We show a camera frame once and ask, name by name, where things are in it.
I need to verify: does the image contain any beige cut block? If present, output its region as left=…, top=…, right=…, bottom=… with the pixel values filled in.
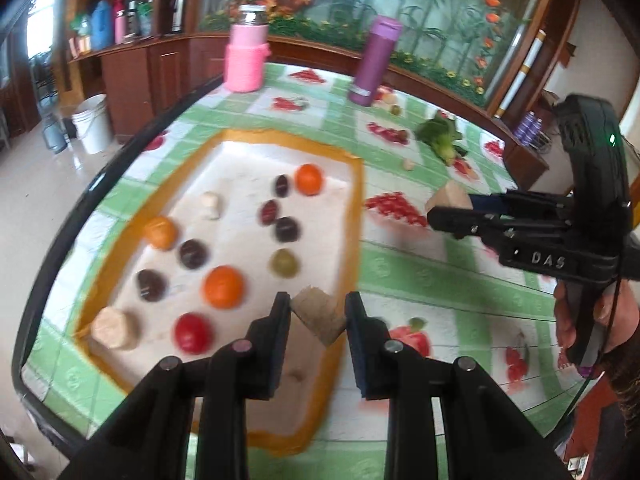
left=291, top=286, right=346, bottom=347

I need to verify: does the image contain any orange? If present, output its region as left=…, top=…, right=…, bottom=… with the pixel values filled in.
left=202, top=266, right=245, bottom=310
left=294, top=164, right=324, bottom=196
left=143, top=216, right=178, bottom=252

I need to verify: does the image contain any green plum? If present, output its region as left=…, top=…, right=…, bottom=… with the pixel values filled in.
left=269, top=248, right=300, bottom=278

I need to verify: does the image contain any right hand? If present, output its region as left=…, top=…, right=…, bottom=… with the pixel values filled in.
left=553, top=278, right=640, bottom=361

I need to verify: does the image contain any large beige cylinder block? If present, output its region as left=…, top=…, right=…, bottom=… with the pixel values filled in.
left=425, top=180, right=473, bottom=214

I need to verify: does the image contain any red tomato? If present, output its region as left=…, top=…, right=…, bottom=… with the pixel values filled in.
left=174, top=312, right=214, bottom=356

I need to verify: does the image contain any small beige far chunk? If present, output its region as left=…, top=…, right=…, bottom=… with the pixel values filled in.
left=402, top=158, right=416, bottom=171

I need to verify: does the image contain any green fruit tablecloth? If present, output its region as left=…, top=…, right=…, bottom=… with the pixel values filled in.
left=12, top=63, right=589, bottom=455

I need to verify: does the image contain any green bok choy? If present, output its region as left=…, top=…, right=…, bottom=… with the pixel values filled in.
left=414, top=110, right=468, bottom=167

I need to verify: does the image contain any dark purple plum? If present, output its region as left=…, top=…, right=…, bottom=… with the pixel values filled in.
left=178, top=238, right=208, bottom=270

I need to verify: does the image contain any dark plum in tray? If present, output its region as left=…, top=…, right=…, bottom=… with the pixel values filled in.
left=274, top=217, right=300, bottom=243

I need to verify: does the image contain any dark plum near gripper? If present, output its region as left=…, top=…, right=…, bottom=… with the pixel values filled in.
left=136, top=269, right=166, bottom=302

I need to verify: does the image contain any yellow rimmed white tray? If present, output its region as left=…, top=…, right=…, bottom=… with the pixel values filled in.
left=72, top=128, right=366, bottom=456

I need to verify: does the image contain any dark date fruit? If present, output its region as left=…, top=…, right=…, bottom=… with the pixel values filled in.
left=258, top=200, right=280, bottom=226

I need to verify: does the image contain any small beige block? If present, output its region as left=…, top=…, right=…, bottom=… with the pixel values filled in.
left=200, top=191, right=221, bottom=220

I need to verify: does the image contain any orange in tray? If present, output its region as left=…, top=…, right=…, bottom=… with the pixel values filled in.
left=143, top=216, right=178, bottom=252

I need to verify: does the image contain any beige cylinder block in tray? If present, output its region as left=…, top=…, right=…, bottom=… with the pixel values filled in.
left=90, top=307, right=139, bottom=350

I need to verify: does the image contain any red jujube date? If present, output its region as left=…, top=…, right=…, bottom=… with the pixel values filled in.
left=273, top=174, right=291, bottom=198

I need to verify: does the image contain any purple thermos bottle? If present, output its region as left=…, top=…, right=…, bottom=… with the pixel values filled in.
left=347, top=16, right=402, bottom=106

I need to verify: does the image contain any pink knitted cover bottle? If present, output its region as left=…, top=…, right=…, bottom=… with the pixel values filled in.
left=224, top=4, right=270, bottom=93

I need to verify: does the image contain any white plastic bucket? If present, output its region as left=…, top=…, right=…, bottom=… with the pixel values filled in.
left=72, top=93, right=114, bottom=155

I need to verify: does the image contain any blue plastic jug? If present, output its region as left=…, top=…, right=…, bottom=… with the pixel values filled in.
left=91, top=0, right=114, bottom=51

